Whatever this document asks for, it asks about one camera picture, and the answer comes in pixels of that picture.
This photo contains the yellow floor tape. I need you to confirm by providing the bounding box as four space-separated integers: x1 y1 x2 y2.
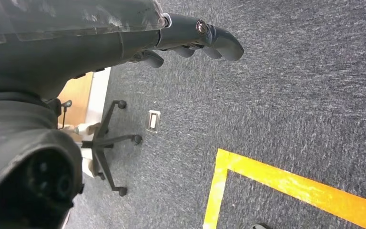
203 148 366 229

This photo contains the wood panel white edge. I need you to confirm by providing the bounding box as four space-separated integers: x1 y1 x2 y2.
57 67 112 143

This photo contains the metal floor socket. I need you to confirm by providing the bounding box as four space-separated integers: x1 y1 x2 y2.
146 109 162 134

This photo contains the black chair star base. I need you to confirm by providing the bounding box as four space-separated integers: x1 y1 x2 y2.
81 100 143 197

